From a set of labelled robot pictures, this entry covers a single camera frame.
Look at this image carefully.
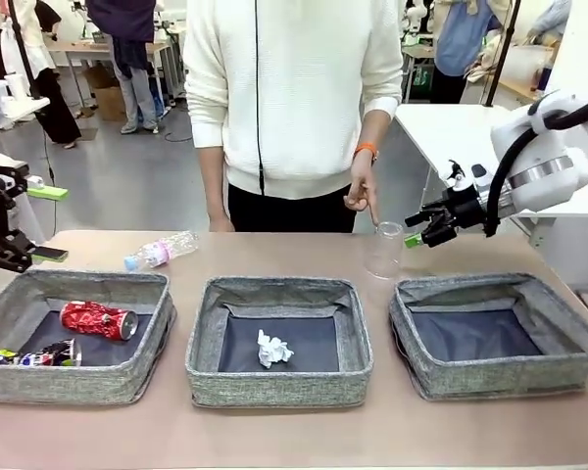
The black cable hose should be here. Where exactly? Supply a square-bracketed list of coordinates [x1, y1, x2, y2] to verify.
[483, 95, 588, 240]

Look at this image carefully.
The black stand pole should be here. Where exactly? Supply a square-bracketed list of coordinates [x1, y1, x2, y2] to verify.
[484, 0, 521, 108]
[7, 0, 38, 97]

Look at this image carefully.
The wooden background table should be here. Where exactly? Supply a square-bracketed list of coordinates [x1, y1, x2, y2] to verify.
[46, 39, 185, 107]

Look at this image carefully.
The clear plastic bottle pink label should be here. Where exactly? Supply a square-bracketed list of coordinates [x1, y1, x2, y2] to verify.
[123, 230, 201, 272]

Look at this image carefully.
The crushed dark printed can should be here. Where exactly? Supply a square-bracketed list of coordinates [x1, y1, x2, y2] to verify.
[0, 338, 83, 368]

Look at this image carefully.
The white paper ball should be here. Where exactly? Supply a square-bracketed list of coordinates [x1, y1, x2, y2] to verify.
[256, 329, 295, 369]

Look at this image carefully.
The grey fabric basket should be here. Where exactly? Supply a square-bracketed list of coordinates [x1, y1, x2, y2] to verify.
[0, 268, 176, 407]
[388, 272, 588, 402]
[184, 276, 374, 410]

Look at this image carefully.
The large white side table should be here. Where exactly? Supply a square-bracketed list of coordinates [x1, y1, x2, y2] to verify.
[394, 102, 588, 246]

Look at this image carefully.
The clear plastic cup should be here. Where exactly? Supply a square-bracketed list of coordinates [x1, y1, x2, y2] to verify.
[364, 221, 404, 281]

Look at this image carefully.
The brown cardboard box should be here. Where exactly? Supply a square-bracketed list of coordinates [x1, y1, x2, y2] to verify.
[85, 66, 127, 122]

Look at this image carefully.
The wristwatch with orange strap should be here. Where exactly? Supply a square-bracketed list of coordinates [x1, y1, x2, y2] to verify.
[353, 141, 381, 163]

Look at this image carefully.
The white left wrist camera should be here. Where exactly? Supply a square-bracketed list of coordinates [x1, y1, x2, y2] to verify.
[0, 155, 29, 176]

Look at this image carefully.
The person in white sweater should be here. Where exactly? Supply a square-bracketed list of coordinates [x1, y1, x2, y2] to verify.
[182, 0, 404, 200]

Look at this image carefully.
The small white table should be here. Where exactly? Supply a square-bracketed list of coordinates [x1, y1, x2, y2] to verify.
[0, 96, 51, 246]

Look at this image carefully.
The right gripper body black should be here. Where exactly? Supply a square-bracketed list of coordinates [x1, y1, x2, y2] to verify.
[439, 184, 487, 232]

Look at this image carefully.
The person in blue shirt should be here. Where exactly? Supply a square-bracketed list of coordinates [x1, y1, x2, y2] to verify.
[433, 0, 504, 105]

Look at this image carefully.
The person in purple top grey trousers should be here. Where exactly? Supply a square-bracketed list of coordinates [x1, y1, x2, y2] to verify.
[85, 0, 159, 134]

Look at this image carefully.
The person's left hand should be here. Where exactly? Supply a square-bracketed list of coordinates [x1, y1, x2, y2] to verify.
[343, 154, 381, 230]

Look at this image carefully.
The person's right forearm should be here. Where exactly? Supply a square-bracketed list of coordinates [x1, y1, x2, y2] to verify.
[197, 146, 229, 221]

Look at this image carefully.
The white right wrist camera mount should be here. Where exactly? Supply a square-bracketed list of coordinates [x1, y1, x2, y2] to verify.
[438, 159, 497, 198]

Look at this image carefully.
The white paper roll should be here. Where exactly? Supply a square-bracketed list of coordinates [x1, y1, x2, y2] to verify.
[3, 72, 25, 102]

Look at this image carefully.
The person's left forearm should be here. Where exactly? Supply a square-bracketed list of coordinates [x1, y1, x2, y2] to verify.
[360, 108, 392, 148]

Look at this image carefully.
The person in white top black skirt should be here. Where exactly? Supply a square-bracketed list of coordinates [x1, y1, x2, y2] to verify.
[0, 0, 83, 148]

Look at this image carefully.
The crushed red soda can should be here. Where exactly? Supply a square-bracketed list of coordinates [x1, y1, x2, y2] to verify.
[60, 301, 140, 342]

